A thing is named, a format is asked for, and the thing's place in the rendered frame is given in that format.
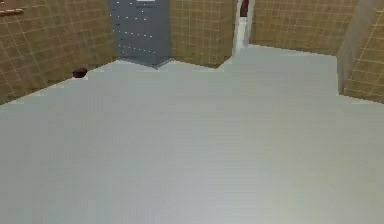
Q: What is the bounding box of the dark red furniture piece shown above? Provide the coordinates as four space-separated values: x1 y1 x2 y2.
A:
239 0 250 18

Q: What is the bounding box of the dark brown round object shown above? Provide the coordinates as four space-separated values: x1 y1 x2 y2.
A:
72 67 89 79

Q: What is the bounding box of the brown wall shelf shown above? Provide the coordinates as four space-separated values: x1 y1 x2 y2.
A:
0 8 25 18

